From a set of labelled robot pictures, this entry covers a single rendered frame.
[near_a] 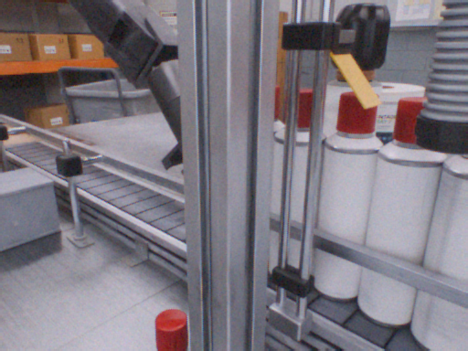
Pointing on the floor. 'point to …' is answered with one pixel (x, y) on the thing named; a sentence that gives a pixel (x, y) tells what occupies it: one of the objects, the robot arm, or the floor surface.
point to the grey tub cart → (104, 98)
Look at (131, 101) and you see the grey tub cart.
